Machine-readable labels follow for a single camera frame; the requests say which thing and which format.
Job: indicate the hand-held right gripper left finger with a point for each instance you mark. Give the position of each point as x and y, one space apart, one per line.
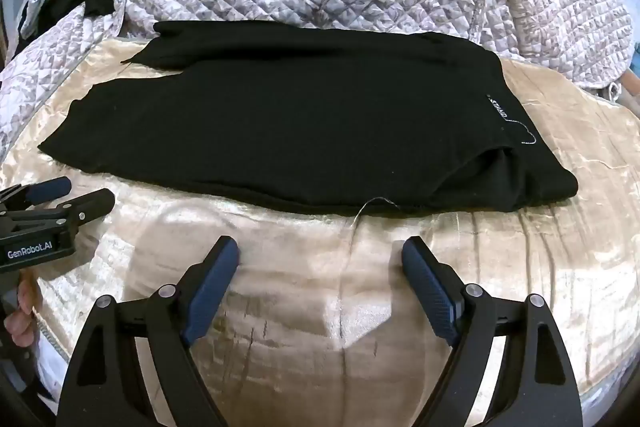
210 292

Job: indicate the person's left hand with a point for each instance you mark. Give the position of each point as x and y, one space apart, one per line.
22 304

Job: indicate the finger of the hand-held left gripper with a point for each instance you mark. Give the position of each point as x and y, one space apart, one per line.
47 189
87 204

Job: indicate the black pants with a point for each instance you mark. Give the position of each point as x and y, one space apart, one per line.
300 117

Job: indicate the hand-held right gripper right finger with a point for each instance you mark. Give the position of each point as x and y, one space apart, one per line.
430 292

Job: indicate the beige satin blanket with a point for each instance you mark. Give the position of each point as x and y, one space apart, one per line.
300 307

